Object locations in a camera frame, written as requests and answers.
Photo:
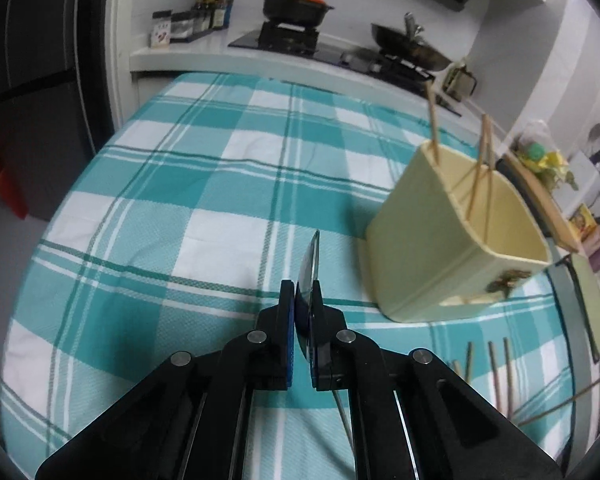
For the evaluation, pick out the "black wok with lid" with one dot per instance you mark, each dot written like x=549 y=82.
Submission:
x=410 y=47

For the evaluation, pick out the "plastic bag with produce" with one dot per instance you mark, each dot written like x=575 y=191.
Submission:
x=542 y=157

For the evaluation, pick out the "black pot with red lid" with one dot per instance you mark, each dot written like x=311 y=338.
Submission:
x=295 y=7

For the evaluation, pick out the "cream utensil holder box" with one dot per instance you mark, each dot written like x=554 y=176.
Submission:
x=430 y=260

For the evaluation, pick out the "red bag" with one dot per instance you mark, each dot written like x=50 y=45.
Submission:
x=2 y=180

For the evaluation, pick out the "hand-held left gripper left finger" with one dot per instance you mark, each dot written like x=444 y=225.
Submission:
x=291 y=340

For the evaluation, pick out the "spice jar rack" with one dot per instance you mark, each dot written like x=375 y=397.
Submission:
x=180 y=27

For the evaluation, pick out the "grey spatula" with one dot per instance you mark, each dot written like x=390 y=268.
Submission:
x=595 y=135

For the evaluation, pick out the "teal checkered tablecloth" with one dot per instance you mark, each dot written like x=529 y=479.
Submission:
x=180 y=210

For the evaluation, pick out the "small yellow box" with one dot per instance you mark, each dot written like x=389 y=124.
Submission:
x=585 y=222

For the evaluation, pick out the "dark sauce bottle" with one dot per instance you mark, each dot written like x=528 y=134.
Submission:
x=221 y=10

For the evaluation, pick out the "green cutting board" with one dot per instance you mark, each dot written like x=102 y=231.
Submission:
x=597 y=310

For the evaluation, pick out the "wooden cutting board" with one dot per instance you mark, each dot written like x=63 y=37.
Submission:
x=545 y=200

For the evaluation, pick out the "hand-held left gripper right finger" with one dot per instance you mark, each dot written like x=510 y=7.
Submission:
x=320 y=355

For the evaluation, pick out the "black gas stove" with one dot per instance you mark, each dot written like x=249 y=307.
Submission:
x=330 y=52

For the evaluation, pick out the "metal spoon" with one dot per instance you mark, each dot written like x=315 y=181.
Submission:
x=311 y=270

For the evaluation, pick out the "dark grey refrigerator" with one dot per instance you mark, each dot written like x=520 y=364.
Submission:
x=30 y=60

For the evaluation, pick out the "black tray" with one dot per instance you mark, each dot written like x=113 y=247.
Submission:
x=562 y=290

